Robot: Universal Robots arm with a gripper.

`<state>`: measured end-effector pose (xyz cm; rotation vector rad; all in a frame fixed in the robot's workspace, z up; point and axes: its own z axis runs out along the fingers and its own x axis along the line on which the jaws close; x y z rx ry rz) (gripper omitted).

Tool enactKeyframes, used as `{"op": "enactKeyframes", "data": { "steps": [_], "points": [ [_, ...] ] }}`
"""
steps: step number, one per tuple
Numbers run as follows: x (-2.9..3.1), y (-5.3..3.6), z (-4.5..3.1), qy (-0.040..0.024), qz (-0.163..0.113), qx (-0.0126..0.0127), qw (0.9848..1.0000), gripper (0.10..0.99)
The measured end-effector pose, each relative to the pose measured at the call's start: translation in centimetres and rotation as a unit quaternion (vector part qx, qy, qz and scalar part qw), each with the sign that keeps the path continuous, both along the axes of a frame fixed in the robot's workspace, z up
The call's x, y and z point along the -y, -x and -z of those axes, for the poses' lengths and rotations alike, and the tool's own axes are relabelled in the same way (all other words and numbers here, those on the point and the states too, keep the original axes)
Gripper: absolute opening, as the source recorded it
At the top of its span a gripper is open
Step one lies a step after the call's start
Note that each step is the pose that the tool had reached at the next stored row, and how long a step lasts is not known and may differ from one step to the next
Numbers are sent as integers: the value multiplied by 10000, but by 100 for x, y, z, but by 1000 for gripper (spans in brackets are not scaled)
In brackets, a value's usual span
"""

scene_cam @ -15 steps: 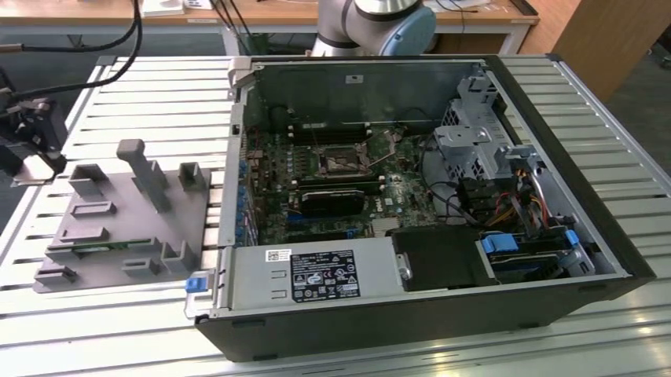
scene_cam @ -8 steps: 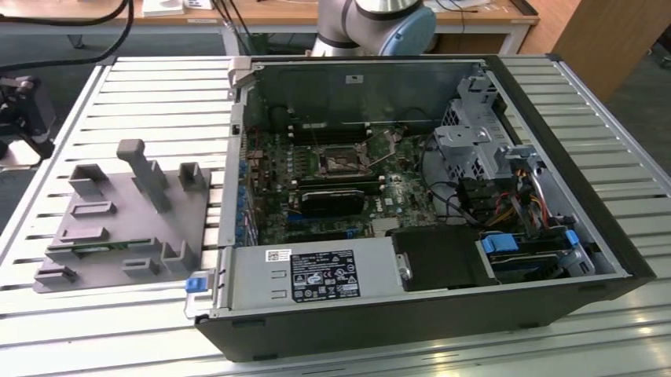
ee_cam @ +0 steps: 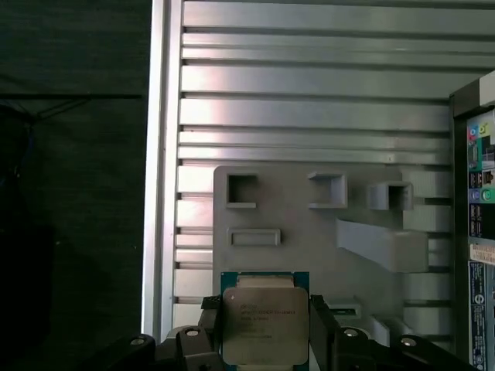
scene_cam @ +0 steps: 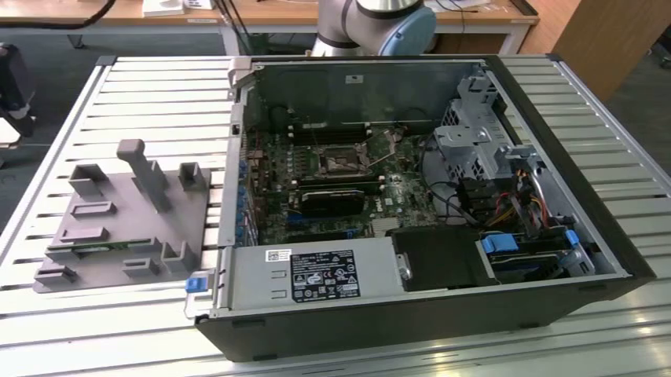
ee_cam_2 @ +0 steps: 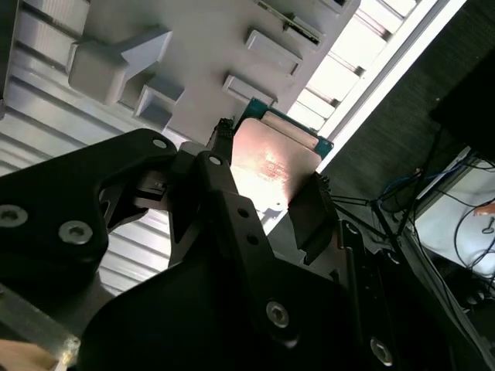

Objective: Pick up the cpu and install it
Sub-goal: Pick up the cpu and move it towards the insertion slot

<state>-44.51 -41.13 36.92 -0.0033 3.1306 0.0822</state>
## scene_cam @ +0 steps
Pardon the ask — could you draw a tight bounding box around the black graphics card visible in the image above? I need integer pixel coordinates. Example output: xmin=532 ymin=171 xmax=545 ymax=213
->
xmin=290 ymin=188 xmax=365 ymax=218

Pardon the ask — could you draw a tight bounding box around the yellow wire bundle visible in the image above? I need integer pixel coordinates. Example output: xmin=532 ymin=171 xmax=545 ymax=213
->
xmin=481 ymin=168 xmax=556 ymax=236

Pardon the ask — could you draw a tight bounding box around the green motherboard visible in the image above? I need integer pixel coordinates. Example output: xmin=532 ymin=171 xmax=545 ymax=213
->
xmin=242 ymin=125 xmax=463 ymax=244

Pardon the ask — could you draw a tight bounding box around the green RAM stick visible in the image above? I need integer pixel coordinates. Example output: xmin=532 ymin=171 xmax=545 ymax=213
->
xmin=76 ymin=242 xmax=153 ymax=252

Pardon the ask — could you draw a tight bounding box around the wire locking lever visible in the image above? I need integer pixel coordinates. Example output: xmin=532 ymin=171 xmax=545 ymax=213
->
xmin=306 ymin=115 xmax=320 ymax=153

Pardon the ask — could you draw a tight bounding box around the blue disk carrier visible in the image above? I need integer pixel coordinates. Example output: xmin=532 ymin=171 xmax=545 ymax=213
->
xmin=477 ymin=230 xmax=581 ymax=262

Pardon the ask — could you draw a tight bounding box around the silver drive cage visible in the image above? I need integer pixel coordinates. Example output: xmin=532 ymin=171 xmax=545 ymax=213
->
xmin=432 ymin=76 xmax=551 ymax=181

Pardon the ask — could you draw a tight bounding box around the grey power supply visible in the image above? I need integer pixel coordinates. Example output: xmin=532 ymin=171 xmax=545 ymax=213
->
xmin=212 ymin=237 xmax=415 ymax=315

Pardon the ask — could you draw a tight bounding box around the metal socket cover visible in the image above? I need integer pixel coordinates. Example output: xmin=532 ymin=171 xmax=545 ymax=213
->
xmin=364 ymin=126 xmax=408 ymax=160

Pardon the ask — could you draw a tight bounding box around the silver chipset heatsink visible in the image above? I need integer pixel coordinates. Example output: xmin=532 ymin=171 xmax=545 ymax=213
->
xmin=369 ymin=218 xmax=400 ymax=237

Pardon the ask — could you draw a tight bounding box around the black RAM slot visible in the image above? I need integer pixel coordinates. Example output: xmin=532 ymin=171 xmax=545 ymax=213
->
xmin=297 ymin=175 xmax=380 ymax=185
xmin=292 ymin=124 xmax=367 ymax=137
xmin=298 ymin=181 xmax=381 ymax=194
xmin=296 ymin=133 xmax=368 ymax=145

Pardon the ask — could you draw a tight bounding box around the black data cable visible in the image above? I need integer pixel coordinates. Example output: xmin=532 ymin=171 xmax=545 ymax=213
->
xmin=427 ymin=182 xmax=472 ymax=227

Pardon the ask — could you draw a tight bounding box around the black PC case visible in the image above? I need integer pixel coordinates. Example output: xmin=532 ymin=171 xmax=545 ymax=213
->
xmin=193 ymin=53 xmax=657 ymax=364

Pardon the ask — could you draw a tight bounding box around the wooden cabinet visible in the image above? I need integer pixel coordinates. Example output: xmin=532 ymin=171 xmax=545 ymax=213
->
xmin=523 ymin=0 xmax=671 ymax=103

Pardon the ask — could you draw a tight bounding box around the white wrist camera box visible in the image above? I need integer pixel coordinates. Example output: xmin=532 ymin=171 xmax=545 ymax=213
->
xmin=0 ymin=116 xmax=22 ymax=148

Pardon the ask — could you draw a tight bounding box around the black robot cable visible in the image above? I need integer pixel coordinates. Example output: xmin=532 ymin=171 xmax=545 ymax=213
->
xmin=61 ymin=0 xmax=120 ymax=29

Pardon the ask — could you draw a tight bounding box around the CPU socket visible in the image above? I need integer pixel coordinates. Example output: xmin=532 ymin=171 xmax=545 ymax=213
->
xmin=310 ymin=144 xmax=376 ymax=178

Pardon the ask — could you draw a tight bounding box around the grey parts rack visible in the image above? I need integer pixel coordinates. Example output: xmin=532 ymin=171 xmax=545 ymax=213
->
xmin=32 ymin=139 xmax=213 ymax=295

